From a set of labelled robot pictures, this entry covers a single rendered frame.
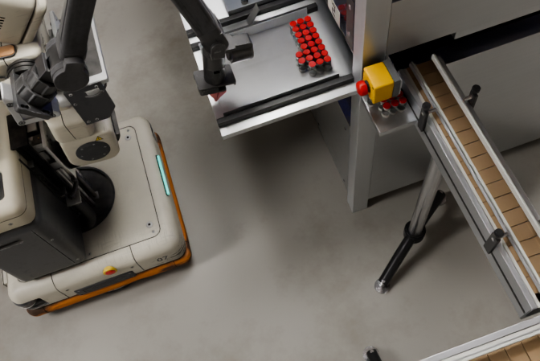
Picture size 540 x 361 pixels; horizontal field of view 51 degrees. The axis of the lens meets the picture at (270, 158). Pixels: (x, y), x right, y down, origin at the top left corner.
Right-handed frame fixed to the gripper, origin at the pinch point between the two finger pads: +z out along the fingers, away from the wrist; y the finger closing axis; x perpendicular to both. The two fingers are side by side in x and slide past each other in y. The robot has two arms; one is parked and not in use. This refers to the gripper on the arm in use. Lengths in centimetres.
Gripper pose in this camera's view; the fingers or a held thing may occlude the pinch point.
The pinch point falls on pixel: (215, 97)
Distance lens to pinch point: 160.7
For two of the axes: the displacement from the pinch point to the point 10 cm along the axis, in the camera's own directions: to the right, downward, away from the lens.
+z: -0.6, 5.2, 8.5
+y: 9.5, -2.5, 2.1
